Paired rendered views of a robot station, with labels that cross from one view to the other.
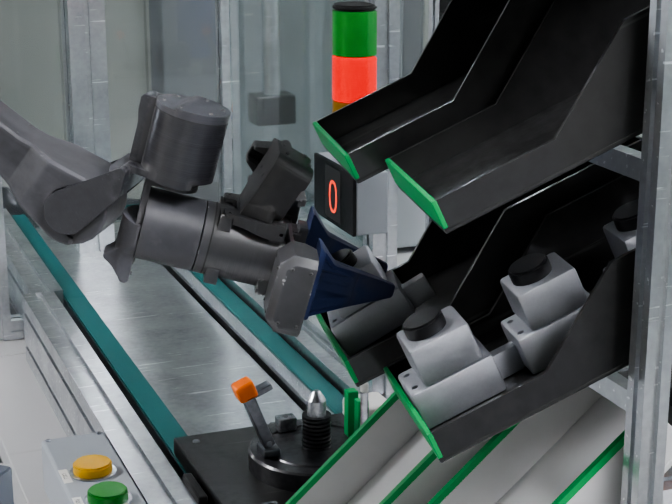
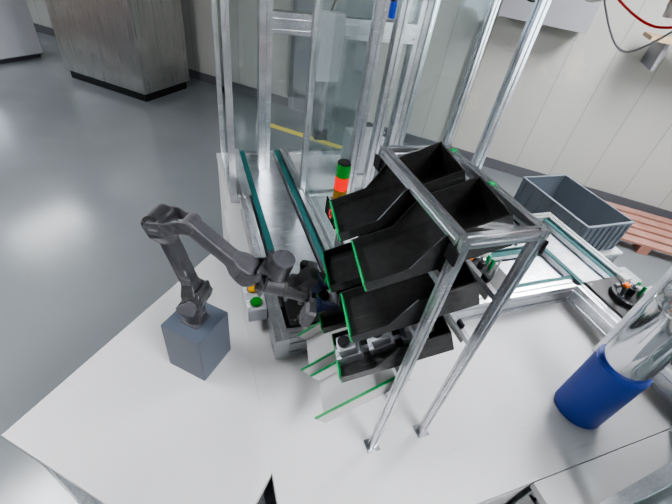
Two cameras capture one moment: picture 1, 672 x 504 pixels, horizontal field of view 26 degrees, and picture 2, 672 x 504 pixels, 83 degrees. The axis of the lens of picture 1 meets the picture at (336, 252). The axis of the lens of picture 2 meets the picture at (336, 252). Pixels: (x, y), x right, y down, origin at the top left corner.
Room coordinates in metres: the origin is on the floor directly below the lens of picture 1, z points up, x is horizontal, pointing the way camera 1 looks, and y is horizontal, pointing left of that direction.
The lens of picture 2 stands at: (0.40, 0.03, 2.01)
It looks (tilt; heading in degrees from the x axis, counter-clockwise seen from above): 40 degrees down; 357
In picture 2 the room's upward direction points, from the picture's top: 10 degrees clockwise
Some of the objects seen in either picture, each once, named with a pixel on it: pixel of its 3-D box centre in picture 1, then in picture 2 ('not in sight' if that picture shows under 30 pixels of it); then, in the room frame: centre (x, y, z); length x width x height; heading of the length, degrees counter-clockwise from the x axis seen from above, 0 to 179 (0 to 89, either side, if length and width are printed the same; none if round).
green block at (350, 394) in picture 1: (351, 412); not in sight; (1.41, -0.02, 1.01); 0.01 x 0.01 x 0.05; 21
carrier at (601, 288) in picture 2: not in sight; (632, 290); (1.61, -1.33, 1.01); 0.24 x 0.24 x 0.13; 21
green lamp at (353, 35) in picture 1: (354, 32); (343, 169); (1.60, -0.02, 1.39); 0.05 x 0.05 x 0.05
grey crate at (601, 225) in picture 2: not in sight; (567, 212); (2.70, -1.66, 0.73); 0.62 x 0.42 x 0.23; 21
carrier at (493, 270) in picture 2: not in sight; (481, 263); (1.65, -0.67, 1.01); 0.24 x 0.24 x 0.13; 21
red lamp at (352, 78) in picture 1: (354, 77); (341, 182); (1.60, -0.02, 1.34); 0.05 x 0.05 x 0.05
